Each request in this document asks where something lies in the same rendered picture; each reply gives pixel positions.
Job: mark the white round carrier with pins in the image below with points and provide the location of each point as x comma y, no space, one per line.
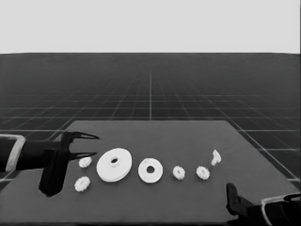
143,171

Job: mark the small white toothed gear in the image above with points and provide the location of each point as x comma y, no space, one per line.
199,174
79,185
175,174
82,163

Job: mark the large thick white disc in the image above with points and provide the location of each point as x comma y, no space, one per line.
108,171

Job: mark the small white T-shaped piece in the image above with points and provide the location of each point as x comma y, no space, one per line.
215,158

